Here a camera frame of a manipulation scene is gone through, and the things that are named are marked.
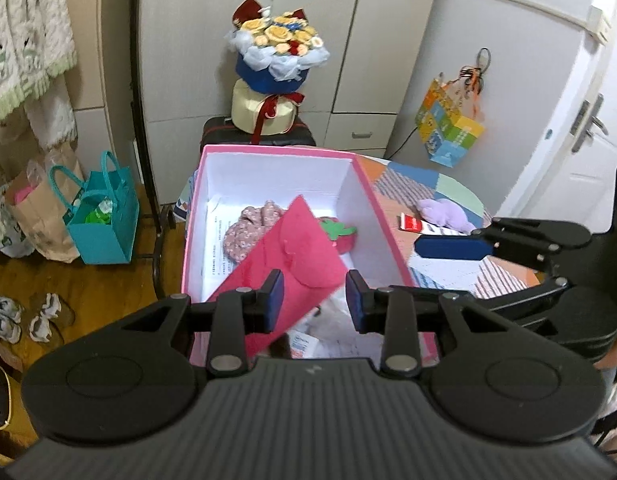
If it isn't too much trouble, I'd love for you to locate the purple plush toy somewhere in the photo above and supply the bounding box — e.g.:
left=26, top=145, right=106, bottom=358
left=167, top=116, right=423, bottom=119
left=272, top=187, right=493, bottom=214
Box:
left=413, top=197, right=476, bottom=234

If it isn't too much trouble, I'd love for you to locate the white wardrobe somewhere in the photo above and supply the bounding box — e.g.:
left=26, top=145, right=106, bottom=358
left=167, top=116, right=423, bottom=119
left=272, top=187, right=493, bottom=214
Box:
left=71, top=0, right=445, bottom=206

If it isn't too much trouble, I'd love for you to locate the green bottle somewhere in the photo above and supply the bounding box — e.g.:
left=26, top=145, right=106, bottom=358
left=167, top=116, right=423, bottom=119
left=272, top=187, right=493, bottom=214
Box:
left=85, top=198, right=114, bottom=225

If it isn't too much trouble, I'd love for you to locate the yellow flower bouquet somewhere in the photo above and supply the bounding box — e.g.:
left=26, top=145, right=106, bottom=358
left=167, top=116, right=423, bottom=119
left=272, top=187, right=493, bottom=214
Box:
left=225, top=0, right=332, bottom=144

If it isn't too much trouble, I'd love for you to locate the brown paper bag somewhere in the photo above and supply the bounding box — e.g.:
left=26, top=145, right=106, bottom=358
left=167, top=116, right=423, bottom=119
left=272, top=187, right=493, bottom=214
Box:
left=5, top=142, right=87, bottom=264

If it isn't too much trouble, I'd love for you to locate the teal tote bag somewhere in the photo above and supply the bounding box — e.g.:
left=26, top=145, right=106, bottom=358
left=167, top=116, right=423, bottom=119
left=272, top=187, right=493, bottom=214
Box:
left=49, top=149, right=140, bottom=265

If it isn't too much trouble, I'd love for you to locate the pink cardboard box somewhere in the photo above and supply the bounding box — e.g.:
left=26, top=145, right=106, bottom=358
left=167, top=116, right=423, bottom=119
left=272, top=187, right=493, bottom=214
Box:
left=181, top=143, right=440, bottom=369

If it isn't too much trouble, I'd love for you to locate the white plastic bag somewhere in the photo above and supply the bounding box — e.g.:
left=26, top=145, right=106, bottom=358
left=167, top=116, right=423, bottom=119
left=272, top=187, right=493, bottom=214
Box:
left=0, top=180, right=35, bottom=259

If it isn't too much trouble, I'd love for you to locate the orange lanyard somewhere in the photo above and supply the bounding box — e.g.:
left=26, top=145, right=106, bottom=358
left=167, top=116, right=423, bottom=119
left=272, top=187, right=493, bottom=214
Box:
left=457, top=47, right=492, bottom=122

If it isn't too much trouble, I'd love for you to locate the metal door handle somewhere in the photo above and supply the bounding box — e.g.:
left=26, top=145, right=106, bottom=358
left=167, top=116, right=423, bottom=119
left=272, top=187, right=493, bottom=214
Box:
left=571, top=93, right=610, bottom=154

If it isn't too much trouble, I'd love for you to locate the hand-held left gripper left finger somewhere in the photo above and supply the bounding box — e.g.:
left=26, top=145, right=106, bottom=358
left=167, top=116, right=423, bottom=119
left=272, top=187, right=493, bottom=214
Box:
left=121, top=268, right=286, bottom=379

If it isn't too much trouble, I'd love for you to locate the pair of slippers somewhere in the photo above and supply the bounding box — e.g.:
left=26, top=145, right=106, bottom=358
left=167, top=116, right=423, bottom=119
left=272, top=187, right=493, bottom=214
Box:
left=28, top=292, right=76, bottom=341

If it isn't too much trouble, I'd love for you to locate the red felt envelope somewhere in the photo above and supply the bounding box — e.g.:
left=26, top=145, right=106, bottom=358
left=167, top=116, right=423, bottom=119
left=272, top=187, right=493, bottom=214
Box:
left=204, top=194, right=347, bottom=357

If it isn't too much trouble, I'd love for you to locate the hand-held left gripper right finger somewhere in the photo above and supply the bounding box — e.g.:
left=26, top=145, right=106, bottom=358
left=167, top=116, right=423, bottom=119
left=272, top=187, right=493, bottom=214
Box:
left=345, top=269, right=505, bottom=379

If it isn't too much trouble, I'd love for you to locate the small white printed carton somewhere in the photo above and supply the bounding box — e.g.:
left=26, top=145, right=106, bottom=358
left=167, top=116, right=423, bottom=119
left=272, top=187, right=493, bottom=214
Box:
left=288, top=332, right=320, bottom=360

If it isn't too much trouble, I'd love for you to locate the person's right hand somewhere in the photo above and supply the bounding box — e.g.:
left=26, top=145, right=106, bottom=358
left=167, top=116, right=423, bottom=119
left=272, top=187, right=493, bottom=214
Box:
left=597, top=335, right=617, bottom=370

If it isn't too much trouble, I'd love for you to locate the dark suitcase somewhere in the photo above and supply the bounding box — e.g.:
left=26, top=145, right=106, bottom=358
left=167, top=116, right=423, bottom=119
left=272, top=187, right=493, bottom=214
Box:
left=200, top=115, right=317, bottom=149

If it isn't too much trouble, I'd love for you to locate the cream knitted cardigan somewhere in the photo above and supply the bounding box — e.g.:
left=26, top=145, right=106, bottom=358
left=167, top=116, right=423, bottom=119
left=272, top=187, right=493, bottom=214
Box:
left=0, top=0, right=78, bottom=152

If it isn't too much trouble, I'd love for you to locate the black coat rack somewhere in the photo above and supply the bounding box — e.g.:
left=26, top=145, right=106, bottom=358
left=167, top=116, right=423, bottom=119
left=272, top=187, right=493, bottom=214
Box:
left=119, top=0, right=182, bottom=297

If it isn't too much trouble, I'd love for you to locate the printed paper sheet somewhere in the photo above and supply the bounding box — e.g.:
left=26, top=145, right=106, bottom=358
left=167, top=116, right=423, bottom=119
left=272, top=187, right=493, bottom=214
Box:
left=205, top=199, right=250, bottom=293

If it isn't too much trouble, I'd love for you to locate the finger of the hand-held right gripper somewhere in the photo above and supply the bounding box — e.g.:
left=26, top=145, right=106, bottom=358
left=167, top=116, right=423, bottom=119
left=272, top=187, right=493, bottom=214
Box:
left=481, top=278, right=572, bottom=319
left=414, top=216, right=593, bottom=266

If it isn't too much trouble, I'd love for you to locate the strawberry plush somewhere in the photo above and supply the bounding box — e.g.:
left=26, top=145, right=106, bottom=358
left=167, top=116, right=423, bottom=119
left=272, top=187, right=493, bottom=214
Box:
left=315, top=215, right=359, bottom=257

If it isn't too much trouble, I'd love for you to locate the colourful paper gift bag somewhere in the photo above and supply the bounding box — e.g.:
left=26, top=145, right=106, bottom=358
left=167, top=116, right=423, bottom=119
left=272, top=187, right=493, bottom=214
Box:
left=414, top=77, right=486, bottom=167

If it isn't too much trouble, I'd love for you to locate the pink floral cloth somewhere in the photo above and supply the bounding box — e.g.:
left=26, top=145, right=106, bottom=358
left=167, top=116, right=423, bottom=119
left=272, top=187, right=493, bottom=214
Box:
left=223, top=199, right=290, bottom=264

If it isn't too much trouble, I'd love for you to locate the red and white packet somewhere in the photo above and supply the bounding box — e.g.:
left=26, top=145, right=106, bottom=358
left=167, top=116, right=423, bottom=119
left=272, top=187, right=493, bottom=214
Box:
left=399, top=212, right=470, bottom=237

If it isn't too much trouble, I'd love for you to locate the white door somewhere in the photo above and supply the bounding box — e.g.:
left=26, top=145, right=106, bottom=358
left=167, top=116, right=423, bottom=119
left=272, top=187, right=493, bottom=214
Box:
left=497, top=0, right=617, bottom=235

